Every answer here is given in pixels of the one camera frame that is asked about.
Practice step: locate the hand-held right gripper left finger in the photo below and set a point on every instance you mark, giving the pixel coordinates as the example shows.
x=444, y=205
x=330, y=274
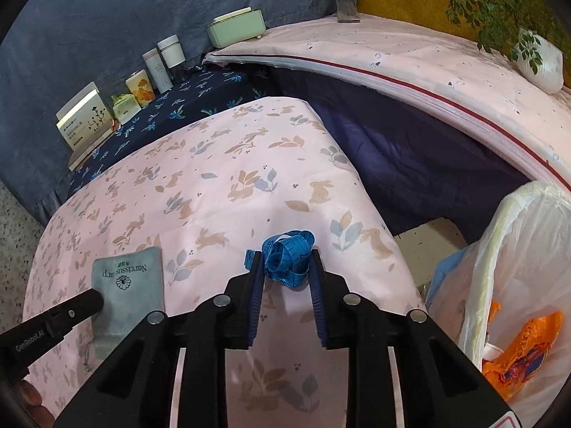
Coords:
x=256, y=294

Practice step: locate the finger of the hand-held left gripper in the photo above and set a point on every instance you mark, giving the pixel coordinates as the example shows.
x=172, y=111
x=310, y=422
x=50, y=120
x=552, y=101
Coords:
x=80, y=307

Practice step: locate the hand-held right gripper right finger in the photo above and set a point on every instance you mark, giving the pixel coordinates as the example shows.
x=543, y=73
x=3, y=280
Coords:
x=317, y=303

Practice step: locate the blue tape measure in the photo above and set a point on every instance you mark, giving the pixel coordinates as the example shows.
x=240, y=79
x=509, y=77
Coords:
x=285, y=254

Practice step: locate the grey cloth pouch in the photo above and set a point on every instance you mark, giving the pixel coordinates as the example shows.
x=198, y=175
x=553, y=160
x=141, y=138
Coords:
x=129, y=294

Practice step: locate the trash bin with white bag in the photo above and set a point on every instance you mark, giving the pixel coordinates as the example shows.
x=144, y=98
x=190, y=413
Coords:
x=526, y=267

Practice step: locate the orange plastic packet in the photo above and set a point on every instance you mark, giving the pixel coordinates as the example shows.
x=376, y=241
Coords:
x=531, y=347

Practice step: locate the person's left hand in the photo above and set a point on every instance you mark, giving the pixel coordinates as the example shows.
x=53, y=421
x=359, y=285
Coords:
x=33, y=405

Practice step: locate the beige cardboard piece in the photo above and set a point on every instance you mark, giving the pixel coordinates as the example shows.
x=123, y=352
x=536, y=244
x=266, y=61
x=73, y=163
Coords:
x=428, y=249

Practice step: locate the pink rabbit print cloth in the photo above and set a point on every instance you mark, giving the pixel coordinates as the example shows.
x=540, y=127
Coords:
x=223, y=165

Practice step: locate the dark purple cloth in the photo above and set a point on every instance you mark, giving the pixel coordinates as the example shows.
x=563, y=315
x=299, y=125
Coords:
x=401, y=151

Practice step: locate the white plant print box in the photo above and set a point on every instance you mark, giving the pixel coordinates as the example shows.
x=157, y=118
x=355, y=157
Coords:
x=84, y=120

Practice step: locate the small green box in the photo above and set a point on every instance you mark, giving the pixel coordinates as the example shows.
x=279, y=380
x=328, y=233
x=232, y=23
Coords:
x=124, y=109

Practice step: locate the navy floral cloth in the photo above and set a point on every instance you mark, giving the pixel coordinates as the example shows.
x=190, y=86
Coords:
x=200, y=93

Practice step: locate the yellow flower print box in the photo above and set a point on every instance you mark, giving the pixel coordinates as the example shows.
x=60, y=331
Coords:
x=140, y=89

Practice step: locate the tall white tube bottle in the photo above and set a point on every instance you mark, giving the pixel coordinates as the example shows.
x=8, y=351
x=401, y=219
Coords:
x=158, y=73

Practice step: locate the white round canister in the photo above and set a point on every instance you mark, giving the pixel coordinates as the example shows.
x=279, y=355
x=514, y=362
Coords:
x=171, y=55

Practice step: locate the pink printed tablecloth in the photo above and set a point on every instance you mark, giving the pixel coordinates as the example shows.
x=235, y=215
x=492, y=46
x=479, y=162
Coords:
x=401, y=53

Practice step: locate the green tissue box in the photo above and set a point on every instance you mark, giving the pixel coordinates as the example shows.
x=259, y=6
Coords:
x=236, y=31

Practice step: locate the blue-grey blanket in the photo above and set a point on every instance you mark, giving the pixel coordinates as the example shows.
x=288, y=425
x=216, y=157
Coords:
x=111, y=18

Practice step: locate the green plant in white pot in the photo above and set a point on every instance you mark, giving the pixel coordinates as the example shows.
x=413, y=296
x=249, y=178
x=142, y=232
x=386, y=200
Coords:
x=544, y=67

